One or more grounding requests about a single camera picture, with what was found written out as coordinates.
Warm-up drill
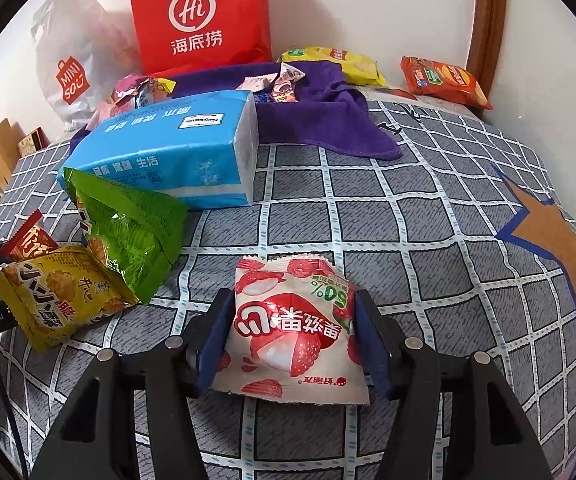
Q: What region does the newspaper sheet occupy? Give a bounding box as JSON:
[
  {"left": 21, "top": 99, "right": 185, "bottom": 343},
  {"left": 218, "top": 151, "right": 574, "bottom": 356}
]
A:
[{"left": 359, "top": 86, "right": 455, "bottom": 106}]

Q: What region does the purple towel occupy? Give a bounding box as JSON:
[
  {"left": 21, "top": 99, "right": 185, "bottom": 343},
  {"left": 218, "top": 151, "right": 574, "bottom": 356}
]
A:
[{"left": 161, "top": 61, "right": 402, "bottom": 160}]

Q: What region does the small pink sachet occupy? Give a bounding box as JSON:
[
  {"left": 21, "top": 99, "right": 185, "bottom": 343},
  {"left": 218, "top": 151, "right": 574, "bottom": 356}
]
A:
[{"left": 237, "top": 73, "right": 278, "bottom": 93}]

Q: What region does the blue tissue pack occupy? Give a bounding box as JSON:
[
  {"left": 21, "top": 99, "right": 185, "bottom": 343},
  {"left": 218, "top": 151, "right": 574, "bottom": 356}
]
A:
[{"left": 57, "top": 90, "right": 259, "bottom": 209}]

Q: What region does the pink yellow snack packet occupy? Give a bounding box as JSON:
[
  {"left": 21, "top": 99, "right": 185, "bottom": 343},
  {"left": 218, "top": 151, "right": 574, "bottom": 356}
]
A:
[{"left": 111, "top": 74, "right": 176, "bottom": 110}]

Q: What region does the brown wooden door frame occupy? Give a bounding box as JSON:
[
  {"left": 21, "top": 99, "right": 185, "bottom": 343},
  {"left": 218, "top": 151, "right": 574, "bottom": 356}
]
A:
[{"left": 466, "top": 0, "right": 507, "bottom": 96}]

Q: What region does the yellow chips bag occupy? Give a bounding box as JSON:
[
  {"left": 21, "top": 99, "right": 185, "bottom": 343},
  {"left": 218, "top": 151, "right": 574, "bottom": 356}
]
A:
[{"left": 280, "top": 47, "right": 388, "bottom": 87}]

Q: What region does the slim pink candy packet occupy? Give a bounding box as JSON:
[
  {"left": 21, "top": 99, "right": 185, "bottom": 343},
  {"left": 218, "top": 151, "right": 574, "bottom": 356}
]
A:
[{"left": 271, "top": 62, "right": 305, "bottom": 103}]

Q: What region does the grey checked bed cover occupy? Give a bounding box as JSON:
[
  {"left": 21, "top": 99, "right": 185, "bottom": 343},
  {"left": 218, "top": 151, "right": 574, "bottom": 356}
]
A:
[{"left": 0, "top": 101, "right": 576, "bottom": 479}]

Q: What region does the white red lychee packet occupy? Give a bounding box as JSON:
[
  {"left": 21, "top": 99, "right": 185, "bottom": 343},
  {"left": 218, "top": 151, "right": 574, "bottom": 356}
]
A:
[{"left": 212, "top": 255, "right": 369, "bottom": 405}]

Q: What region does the red small snack packet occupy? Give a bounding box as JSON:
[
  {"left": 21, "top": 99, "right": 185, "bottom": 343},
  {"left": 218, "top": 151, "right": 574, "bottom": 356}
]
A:
[{"left": 0, "top": 209, "right": 59, "bottom": 261}]

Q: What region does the white Miniso plastic bag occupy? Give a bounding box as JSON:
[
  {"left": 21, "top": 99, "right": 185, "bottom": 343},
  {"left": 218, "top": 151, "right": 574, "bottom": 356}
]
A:
[{"left": 31, "top": 0, "right": 140, "bottom": 132}]

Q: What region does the green snack packet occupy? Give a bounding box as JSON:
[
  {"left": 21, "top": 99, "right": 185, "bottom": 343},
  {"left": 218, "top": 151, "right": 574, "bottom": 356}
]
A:
[{"left": 62, "top": 168, "right": 188, "bottom": 304}]

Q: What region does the pink peach snack packet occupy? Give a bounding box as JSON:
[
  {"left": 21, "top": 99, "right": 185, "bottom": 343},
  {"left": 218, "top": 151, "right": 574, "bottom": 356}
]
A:
[{"left": 86, "top": 101, "right": 117, "bottom": 131}]

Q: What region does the orange chips bag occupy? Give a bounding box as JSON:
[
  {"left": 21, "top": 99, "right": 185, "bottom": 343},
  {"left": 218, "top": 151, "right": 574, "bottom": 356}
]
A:
[{"left": 401, "top": 56, "right": 493, "bottom": 110}]

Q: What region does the red Haidilao paper bag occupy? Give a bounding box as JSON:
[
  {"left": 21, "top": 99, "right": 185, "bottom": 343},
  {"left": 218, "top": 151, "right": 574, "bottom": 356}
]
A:
[{"left": 131, "top": 0, "right": 271, "bottom": 74}]

